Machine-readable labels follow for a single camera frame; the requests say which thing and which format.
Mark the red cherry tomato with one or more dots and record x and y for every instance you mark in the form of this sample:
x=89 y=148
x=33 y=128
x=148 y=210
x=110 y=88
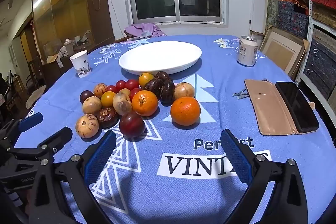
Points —
x=111 y=88
x=120 y=85
x=134 y=92
x=131 y=83

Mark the white printed paper cup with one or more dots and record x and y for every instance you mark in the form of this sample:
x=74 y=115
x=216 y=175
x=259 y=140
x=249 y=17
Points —
x=80 y=64

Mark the dark wooden chair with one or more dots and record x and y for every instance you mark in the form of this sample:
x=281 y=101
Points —
x=126 y=37

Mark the black smartphone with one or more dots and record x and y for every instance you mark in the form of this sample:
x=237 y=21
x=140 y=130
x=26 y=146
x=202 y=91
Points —
x=296 y=106

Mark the wooden glass cabinet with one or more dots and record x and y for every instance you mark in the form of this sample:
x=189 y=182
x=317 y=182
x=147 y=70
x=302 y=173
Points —
x=101 y=16

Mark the stack of patterned boxes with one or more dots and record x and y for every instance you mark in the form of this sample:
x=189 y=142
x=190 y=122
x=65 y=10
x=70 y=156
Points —
x=291 y=16

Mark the beige wallet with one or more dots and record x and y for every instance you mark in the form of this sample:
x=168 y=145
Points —
x=267 y=106

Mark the small orange tangerine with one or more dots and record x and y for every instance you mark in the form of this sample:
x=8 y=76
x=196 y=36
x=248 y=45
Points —
x=145 y=103

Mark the yellow tomato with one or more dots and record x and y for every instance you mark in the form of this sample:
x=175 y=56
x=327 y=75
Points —
x=108 y=98

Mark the white oval plate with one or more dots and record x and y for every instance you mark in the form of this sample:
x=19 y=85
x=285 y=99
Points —
x=157 y=56

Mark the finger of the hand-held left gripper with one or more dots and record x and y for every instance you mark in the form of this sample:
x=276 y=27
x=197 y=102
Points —
x=31 y=120
x=57 y=138

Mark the white beverage can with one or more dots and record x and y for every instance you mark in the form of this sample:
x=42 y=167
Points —
x=246 y=52

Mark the beige cushioned chair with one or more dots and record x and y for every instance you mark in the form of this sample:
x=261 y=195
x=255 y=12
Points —
x=35 y=94

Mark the purple cloth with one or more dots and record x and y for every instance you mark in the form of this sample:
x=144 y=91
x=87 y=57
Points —
x=144 y=29

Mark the small brown longan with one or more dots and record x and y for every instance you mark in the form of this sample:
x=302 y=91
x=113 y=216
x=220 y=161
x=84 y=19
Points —
x=124 y=91

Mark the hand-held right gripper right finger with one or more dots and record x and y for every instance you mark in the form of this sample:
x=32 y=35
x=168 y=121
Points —
x=235 y=158

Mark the large orange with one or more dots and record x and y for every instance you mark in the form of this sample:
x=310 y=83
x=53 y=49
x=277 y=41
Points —
x=185 y=111

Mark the tan round fruit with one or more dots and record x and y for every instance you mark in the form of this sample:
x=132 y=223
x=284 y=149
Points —
x=92 y=105
x=184 y=90
x=122 y=103

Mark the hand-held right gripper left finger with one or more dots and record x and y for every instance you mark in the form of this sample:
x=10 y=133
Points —
x=101 y=155

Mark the white leaning panel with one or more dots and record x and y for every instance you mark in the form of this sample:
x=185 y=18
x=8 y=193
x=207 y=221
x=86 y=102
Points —
x=258 y=1

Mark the blue printed tablecloth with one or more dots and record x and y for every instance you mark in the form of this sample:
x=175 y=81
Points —
x=157 y=200

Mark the wooden picture frame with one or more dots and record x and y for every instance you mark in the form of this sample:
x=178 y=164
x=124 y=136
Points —
x=282 y=52

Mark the small yellow-orange citrus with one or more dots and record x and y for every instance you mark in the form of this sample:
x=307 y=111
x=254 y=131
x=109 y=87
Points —
x=145 y=79

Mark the green patterned panel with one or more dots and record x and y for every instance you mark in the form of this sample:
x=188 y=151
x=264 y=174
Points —
x=271 y=1

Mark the metal keys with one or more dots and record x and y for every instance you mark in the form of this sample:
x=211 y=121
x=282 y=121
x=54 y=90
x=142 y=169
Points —
x=240 y=95

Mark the striped tan pepino melon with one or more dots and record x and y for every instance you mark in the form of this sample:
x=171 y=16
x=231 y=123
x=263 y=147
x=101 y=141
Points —
x=100 y=90
x=87 y=125

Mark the white plastic bottle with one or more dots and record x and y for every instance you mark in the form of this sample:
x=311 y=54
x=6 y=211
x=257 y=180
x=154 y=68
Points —
x=68 y=47

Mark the dark red plum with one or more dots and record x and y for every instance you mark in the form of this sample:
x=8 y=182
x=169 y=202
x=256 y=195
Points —
x=132 y=124
x=86 y=96

